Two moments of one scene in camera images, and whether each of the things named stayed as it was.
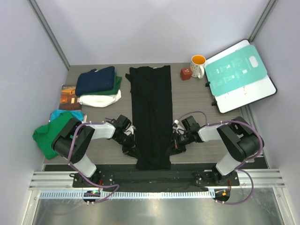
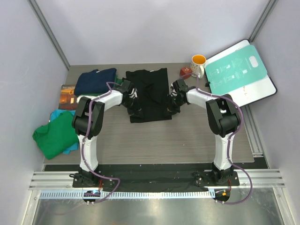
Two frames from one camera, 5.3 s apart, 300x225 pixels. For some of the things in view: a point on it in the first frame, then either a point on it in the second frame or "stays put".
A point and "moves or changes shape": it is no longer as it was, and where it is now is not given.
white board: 230,100 stays put
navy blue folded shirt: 93,81 stays put
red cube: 185,73 stays put
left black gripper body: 127,142 → 132,109
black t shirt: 151,96 moves or changes shape
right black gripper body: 180,140 → 174,104
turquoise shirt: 77,114 stays put
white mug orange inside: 197,66 stays put
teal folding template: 235,70 stays put
